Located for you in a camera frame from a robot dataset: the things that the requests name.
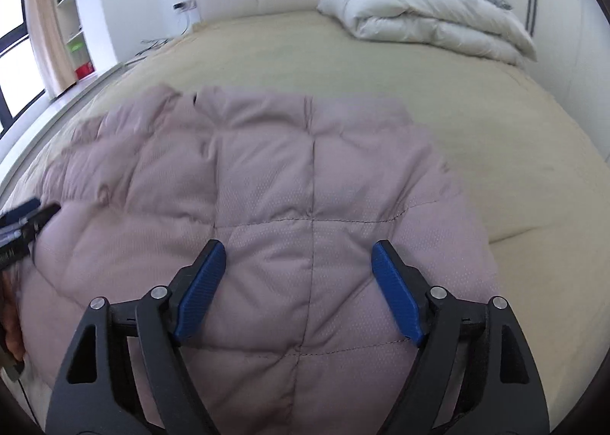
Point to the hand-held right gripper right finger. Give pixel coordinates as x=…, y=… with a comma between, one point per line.
x=395, y=292

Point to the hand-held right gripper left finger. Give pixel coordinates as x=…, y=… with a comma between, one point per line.
x=200, y=292

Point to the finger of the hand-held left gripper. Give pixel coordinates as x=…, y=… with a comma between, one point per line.
x=19, y=214
x=44, y=219

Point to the taupe puffer coat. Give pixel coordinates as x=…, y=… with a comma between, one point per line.
x=267, y=225

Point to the red box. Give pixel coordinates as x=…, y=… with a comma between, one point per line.
x=84, y=70

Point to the green box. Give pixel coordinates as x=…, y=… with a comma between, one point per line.
x=76, y=47

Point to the beige curtain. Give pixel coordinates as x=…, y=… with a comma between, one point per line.
x=45, y=20

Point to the bed with beige sheet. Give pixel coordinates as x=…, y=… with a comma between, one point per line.
x=333, y=58

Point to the white folded duvet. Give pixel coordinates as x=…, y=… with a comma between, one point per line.
x=429, y=20

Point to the white wall shelf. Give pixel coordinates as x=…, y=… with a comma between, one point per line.
x=71, y=11

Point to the wall charger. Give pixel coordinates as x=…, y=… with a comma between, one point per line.
x=183, y=5

